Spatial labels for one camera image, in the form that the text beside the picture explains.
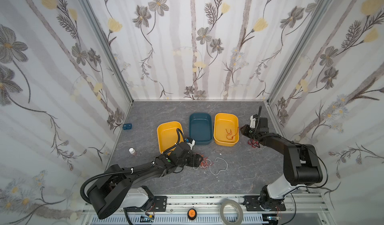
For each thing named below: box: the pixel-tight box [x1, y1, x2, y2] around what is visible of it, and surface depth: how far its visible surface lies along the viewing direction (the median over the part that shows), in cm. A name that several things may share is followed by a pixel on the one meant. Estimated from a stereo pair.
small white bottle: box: [128, 147, 136, 155], surface depth 90 cm
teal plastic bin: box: [189, 113, 213, 145], surface depth 105 cm
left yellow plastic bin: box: [157, 121, 184, 156], surface depth 100 cm
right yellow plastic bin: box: [213, 113, 240, 147], surface depth 104 cm
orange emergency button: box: [187, 208, 198, 221], surface depth 66 cm
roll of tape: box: [219, 198, 244, 225], surface depth 69 cm
